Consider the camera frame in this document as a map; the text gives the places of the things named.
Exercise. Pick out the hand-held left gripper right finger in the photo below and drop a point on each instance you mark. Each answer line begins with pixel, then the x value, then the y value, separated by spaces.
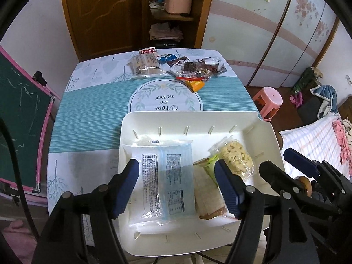
pixel 228 189

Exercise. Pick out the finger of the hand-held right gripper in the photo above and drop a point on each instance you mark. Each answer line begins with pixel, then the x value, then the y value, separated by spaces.
pixel 275 178
pixel 299 159

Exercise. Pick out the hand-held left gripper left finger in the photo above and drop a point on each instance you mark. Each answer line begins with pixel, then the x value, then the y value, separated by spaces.
pixel 126 189

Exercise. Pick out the beige cracker packet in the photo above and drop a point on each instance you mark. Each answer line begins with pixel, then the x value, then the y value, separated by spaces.
pixel 205 195

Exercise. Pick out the small green packet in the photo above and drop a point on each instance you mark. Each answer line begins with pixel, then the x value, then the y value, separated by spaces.
pixel 210 165

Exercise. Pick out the clear packet of yellow puffs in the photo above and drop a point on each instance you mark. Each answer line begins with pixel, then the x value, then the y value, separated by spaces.
pixel 236 156

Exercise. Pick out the large clear blue packet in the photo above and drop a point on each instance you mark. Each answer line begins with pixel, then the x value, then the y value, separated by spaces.
pixel 170 176

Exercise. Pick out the white plastic tray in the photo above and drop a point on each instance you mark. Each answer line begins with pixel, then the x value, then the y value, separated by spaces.
pixel 176 132

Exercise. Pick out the orange oat bar packet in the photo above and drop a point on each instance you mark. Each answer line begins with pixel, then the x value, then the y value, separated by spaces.
pixel 195 85

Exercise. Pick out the clear mixed nut packet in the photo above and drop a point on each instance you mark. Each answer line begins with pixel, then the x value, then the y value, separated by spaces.
pixel 194 74

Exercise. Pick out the white snack wrapper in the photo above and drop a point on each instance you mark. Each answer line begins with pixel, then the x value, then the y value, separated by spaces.
pixel 170 68

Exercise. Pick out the brown chocolate snack packet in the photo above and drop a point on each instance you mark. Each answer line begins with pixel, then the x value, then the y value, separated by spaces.
pixel 190 66

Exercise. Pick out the red label cookie packet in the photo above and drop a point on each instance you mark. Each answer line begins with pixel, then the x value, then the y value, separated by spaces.
pixel 145 60

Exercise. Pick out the blue snack wrapper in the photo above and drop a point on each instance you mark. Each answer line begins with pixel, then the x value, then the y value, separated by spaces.
pixel 166 58

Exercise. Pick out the checked bedsheet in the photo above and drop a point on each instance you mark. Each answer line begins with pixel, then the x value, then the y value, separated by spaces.
pixel 310 140

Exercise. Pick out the pink knitted cloth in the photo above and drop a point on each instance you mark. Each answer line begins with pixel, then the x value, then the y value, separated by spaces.
pixel 343 145

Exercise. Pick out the pink toy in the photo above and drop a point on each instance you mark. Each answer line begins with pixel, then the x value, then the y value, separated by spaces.
pixel 296 100

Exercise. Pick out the pink plastic stool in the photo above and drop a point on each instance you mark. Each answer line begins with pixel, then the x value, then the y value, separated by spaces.
pixel 268 99

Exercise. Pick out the blue white cloth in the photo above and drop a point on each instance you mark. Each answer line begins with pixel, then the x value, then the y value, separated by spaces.
pixel 327 96

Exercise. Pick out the dark green box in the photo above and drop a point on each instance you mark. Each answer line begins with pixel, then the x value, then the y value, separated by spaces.
pixel 306 79

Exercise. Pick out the teal patterned tablecloth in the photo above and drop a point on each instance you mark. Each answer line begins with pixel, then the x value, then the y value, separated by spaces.
pixel 90 110

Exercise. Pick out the pink fluffy cloth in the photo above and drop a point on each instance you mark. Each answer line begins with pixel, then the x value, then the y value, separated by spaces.
pixel 16 239

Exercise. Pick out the floral wardrobe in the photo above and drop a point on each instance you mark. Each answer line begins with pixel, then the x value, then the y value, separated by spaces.
pixel 247 38

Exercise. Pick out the pink framed chalkboard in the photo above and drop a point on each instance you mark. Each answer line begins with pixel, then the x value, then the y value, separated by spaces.
pixel 16 115

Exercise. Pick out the black clamp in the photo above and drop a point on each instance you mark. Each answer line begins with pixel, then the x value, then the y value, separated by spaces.
pixel 40 78

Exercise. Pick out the black bag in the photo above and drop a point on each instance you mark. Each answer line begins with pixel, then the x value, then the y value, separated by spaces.
pixel 166 45

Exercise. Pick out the folded pink cloth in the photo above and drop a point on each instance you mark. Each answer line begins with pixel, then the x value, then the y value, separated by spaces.
pixel 165 31

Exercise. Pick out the wooden door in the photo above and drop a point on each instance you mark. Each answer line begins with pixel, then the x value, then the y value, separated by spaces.
pixel 104 19

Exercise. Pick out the wooden shelf cabinet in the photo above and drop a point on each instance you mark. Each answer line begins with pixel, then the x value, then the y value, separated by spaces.
pixel 203 11

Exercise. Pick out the crumpled wrappers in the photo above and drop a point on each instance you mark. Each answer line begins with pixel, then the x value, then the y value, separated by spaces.
pixel 156 3

